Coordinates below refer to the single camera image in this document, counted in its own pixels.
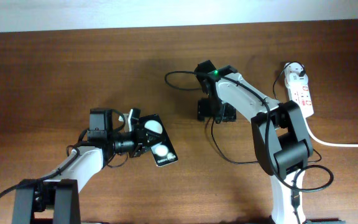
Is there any black smartphone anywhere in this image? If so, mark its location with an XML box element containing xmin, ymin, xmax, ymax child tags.
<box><xmin>139</xmin><ymin>114</ymin><xmax>178</xmax><ymax>167</ymax></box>

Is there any black charger cable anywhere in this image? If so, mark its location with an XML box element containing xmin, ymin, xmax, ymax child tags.
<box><xmin>209</xmin><ymin>61</ymin><xmax>323</xmax><ymax>165</ymax></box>

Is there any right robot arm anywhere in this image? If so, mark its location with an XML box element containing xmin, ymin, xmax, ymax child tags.
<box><xmin>195</xmin><ymin>60</ymin><xmax>313</xmax><ymax>223</ymax></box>

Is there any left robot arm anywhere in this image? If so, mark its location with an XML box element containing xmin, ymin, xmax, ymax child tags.
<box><xmin>12</xmin><ymin>108</ymin><xmax>177</xmax><ymax>223</ymax></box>

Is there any white USB charger adapter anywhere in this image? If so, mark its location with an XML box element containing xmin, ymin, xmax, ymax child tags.
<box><xmin>284</xmin><ymin>62</ymin><xmax>308</xmax><ymax>89</ymax></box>

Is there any white power strip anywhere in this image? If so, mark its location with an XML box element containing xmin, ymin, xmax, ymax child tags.
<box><xmin>283</xmin><ymin>62</ymin><xmax>314</xmax><ymax>119</ymax></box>

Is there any white power strip cord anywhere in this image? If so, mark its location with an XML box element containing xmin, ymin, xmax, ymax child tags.
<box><xmin>305</xmin><ymin>117</ymin><xmax>358</xmax><ymax>149</ymax></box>

